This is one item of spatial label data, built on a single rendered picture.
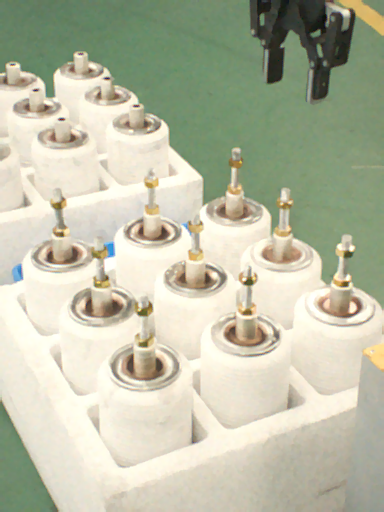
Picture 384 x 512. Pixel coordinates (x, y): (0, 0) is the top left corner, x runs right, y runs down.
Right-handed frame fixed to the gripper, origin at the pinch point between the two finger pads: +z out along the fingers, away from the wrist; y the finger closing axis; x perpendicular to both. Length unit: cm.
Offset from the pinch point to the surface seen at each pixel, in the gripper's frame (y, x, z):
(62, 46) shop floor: 139, -46, 47
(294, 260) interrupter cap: -2.0, -0.3, 21.8
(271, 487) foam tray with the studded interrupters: -17.4, 15.5, 36.4
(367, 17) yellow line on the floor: 110, -127, 47
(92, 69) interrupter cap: 64, -12, 22
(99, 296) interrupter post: 2.5, 23.9, 19.9
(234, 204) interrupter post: 10.8, -1.2, 20.3
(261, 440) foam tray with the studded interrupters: -17.1, 16.9, 29.3
